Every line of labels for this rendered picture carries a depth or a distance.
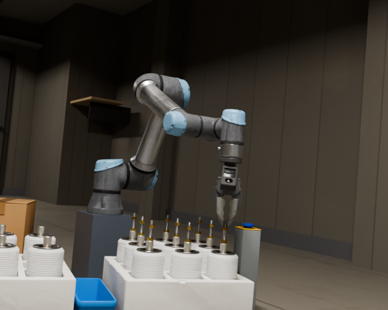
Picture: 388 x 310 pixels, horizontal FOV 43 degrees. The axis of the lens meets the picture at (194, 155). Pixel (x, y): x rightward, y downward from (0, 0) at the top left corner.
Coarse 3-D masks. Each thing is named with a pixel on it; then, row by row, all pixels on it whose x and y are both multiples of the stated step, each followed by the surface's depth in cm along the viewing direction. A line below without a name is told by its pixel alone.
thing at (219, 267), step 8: (208, 256) 152; (216, 256) 149; (224, 256) 149; (232, 256) 150; (208, 264) 151; (216, 264) 149; (224, 264) 148; (232, 264) 149; (208, 272) 151; (216, 272) 149; (224, 272) 148; (232, 272) 149
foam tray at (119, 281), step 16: (112, 256) 172; (112, 272) 155; (128, 272) 148; (112, 288) 153; (128, 288) 135; (144, 288) 137; (160, 288) 138; (176, 288) 140; (192, 288) 142; (208, 288) 143; (224, 288) 145; (240, 288) 146; (128, 304) 135; (144, 304) 137; (160, 304) 138; (176, 304) 140; (192, 304) 141; (208, 304) 143; (224, 304) 145; (240, 304) 146
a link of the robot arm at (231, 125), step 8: (224, 112) 155; (232, 112) 153; (240, 112) 154; (224, 120) 154; (232, 120) 153; (240, 120) 154; (216, 128) 158; (224, 128) 154; (232, 128) 153; (240, 128) 154; (224, 136) 154; (232, 136) 153; (240, 136) 154; (240, 144) 154
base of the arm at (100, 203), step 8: (96, 192) 204; (104, 192) 202; (112, 192) 203; (120, 192) 208; (96, 200) 202; (104, 200) 202; (112, 200) 203; (120, 200) 208; (88, 208) 204; (96, 208) 201; (104, 208) 201; (112, 208) 202; (120, 208) 208
